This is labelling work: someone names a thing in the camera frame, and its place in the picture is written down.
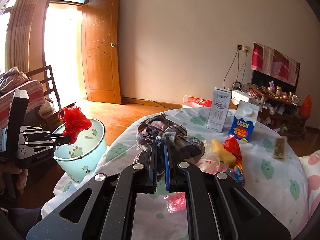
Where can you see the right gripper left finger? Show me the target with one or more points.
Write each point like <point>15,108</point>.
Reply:
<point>104,207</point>

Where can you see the orange wooden door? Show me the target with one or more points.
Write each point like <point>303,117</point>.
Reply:
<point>99,50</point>

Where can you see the yellow printed plastic bag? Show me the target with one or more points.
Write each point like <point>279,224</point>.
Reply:
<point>230,154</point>

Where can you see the plaid cloth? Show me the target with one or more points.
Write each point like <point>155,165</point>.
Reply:
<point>159,129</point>

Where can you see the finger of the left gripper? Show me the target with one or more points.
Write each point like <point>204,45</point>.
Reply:
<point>57,139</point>

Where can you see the striped beige curtain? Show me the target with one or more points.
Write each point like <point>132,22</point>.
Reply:
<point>18,35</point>

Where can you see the red plastic bag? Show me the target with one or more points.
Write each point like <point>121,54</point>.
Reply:
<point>75,122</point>

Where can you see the pink white pillow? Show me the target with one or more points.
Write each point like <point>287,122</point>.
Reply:
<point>311,168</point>

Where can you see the pink padded jacket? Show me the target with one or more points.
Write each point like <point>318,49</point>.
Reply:
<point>12,79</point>

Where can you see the dark wooden chair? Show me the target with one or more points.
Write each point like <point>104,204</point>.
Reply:
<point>50,92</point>

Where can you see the wall power outlet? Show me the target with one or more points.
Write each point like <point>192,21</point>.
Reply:
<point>243,48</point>

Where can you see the red white cloth cover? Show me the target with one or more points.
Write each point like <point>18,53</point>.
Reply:
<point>273,63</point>

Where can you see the clear plastic bag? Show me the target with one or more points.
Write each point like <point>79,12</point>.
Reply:
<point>210,163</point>

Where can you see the red gift box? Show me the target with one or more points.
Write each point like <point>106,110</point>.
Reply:
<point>200,101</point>

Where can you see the light blue cartoon trash bin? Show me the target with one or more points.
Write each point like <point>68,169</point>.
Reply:
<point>81,158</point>

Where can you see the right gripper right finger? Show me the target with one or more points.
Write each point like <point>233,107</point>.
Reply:
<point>217,206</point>

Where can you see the white green patterned bed sheet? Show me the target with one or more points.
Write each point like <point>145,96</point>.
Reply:
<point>280,186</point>

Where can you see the white electronic box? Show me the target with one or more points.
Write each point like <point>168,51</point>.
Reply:
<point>238,96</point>

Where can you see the tall white milk carton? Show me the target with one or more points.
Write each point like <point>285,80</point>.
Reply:
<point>219,109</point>

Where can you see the dark wooden cluttered cabinet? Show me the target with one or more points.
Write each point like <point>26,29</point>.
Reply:
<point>279,105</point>

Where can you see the red bag on cabinet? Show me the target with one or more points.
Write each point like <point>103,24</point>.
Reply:
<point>306,107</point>

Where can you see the blue white Look carton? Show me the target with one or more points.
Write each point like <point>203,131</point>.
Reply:
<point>244,121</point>

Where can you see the red striped cushion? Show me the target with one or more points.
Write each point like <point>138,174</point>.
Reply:
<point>26,97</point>

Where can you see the dark gold snack bar wrapper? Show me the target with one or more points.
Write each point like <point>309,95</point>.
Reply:
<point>279,148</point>

